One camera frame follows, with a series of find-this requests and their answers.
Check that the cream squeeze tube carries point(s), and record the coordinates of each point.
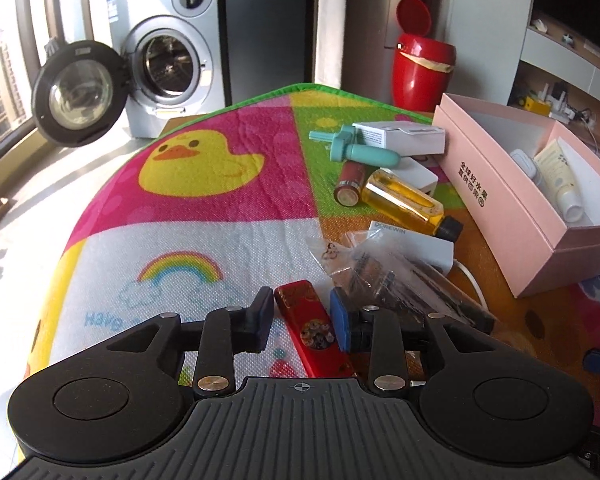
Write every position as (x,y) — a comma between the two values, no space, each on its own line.
(555,170)

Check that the pink cardboard box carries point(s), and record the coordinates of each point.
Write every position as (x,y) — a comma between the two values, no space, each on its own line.
(485,185)

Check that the white television cabinet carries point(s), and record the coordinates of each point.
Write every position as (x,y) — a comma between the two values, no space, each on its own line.
(540,65)

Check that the white square case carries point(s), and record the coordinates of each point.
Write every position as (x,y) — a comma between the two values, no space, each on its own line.
(422,175)

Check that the clear bag with black parts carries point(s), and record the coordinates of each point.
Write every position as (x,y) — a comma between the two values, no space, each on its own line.
(410,280)

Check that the small white ornament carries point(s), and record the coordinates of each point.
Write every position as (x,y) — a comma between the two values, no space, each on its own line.
(537,25)

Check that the yellow oil bottle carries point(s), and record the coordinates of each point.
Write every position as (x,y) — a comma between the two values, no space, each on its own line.
(400,200)

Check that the white labelled carton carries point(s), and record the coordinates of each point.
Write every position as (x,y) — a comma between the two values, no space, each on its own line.
(405,140)

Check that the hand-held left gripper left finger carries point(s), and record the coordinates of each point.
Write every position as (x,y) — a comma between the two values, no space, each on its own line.
(267,312)

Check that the silver washing machine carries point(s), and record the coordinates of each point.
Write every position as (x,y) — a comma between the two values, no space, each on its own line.
(180,20)

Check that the teal dropper tool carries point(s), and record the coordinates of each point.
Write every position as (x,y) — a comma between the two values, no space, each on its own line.
(375,156)

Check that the dark red lipstick tube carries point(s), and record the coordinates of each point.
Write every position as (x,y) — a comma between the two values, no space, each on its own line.
(349,185)

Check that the small clear plastic bag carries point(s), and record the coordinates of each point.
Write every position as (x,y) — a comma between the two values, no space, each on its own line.
(332,255)

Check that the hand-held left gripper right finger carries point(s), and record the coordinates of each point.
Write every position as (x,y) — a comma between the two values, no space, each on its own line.
(340,325)

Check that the red trash bin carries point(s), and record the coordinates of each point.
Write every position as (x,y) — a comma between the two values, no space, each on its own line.
(420,75)

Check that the white power adapter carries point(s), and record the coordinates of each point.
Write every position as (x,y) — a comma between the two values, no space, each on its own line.
(430,250)

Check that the white power strip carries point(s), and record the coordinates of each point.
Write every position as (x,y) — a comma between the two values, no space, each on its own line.
(575,112)

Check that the small white bottle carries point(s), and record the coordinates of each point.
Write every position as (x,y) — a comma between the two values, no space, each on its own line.
(522,160)

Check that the colourful cartoon play mat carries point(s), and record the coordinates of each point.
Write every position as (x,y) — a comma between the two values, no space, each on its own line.
(205,185)

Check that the yellow toy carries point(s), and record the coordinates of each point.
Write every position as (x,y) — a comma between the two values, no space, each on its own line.
(536,105)

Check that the red rectangular case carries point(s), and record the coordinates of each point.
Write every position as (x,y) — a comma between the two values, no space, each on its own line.
(305,320)

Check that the grey tall panel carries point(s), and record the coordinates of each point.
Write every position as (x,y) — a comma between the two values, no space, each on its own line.
(270,30)

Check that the round washing machine door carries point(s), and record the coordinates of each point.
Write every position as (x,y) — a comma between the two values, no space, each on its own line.
(77,92)

